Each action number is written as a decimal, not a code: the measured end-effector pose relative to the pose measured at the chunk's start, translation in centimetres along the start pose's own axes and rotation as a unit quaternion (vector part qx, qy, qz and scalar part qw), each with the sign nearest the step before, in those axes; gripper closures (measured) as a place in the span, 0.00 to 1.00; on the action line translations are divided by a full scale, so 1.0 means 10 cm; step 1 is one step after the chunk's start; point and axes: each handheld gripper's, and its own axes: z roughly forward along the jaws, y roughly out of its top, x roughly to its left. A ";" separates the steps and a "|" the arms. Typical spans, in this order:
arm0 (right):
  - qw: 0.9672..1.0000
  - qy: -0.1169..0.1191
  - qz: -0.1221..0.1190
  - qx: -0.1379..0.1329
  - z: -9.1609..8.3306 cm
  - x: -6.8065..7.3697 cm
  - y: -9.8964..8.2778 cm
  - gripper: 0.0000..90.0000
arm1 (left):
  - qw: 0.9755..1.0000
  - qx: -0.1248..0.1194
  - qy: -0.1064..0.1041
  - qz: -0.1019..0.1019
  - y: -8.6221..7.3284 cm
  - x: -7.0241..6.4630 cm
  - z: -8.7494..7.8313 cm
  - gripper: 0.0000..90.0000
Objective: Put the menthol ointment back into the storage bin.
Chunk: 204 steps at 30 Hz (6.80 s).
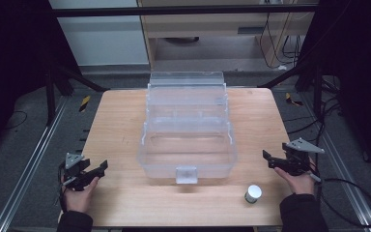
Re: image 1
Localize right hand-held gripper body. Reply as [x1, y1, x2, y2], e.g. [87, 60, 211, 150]
[281, 137, 326, 177]

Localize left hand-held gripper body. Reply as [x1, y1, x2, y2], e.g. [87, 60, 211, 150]
[59, 152, 95, 191]

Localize person's right hand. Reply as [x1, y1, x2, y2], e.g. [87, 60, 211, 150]
[273, 157, 317, 196]

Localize person's left hand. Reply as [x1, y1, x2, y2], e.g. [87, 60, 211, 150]
[62, 175, 101, 214]

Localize small jar with white lid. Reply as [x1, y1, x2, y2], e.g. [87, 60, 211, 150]
[243, 184, 263, 205]

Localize yellow and black tape strip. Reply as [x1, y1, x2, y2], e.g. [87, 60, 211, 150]
[284, 92, 304, 107]

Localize black metal stand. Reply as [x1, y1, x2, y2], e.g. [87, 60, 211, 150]
[43, 63, 111, 128]
[256, 59, 324, 121]

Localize clear plastic tiered storage box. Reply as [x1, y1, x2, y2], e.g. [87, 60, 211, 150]
[136, 71, 239, 186]

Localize white cabinet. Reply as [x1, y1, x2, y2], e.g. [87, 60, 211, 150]
[48, 0, 150, 68]

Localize black horizontal bar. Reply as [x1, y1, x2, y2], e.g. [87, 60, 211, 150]
[49, 4, 321, 18]

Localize aluminium floor rail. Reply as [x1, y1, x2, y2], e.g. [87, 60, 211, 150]
[0, 96, 70, 232]
[300, 92, 371, 232]

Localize black floor cable bundle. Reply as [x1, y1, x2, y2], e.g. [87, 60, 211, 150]
[282, 75, 347, 146]

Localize yellow-handled tool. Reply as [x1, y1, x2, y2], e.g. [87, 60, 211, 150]
[78, 95, 92, 113]

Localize thin black floor cable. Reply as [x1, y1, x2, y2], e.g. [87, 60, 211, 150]
[3, 110, 29, 131]

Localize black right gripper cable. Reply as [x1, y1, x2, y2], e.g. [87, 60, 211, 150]
[308, 170, 371, 228]

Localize black hanging cables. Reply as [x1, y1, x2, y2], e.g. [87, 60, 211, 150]
[258, 12, 304, 71]

